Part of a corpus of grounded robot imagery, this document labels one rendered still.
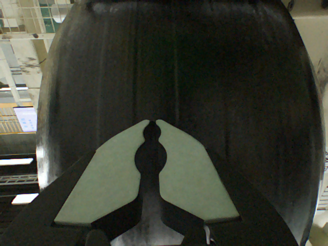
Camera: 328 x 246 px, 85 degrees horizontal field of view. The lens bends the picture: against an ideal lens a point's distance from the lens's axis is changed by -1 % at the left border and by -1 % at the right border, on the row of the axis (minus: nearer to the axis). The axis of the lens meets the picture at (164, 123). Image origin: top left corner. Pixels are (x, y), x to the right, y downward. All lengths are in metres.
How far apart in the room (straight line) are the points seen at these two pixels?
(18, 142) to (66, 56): 13.56
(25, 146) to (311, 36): 13.63
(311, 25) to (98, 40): 0.38
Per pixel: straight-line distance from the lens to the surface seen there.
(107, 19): 0.20
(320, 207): 0.69
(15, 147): 14.02
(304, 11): 0.44
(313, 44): 0.44
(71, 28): 0.21
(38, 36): 0.81
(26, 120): 4.48
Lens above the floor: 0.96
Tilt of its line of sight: 29 degrees up
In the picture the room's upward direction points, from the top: 180 degrees clockwise
